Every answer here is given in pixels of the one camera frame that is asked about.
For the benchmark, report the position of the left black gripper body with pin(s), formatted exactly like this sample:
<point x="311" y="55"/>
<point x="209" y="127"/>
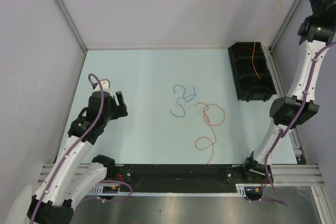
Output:
<point x="115" y="111"/>

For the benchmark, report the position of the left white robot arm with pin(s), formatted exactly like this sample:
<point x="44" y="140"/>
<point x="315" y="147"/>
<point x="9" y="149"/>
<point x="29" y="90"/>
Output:
<point x="60" y="194"/>

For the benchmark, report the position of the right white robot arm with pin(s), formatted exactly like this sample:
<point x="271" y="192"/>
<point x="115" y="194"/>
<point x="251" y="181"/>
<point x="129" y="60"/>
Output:
<point x="298" y="106"/>

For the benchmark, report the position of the black compartment bin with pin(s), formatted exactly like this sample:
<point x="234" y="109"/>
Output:
<point x="251" y="76"/>

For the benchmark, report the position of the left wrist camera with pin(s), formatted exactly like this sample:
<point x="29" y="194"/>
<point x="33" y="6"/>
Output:
<point x="105" y="84"/>

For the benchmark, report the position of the right aluminium frame post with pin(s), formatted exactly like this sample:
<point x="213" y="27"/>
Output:
<point x="285" y="23"/>

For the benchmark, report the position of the aluminium frame post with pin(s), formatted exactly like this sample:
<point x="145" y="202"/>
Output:
<point x="60" y="4"/>
<point x="285" y="23"/>

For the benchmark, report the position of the white slotted cable duct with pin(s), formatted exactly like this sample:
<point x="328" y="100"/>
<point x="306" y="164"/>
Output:
<point x="97" y="191"/>

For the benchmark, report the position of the left aluminium frame post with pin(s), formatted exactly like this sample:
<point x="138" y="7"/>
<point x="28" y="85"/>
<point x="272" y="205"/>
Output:
<point x="60" y="4"/>

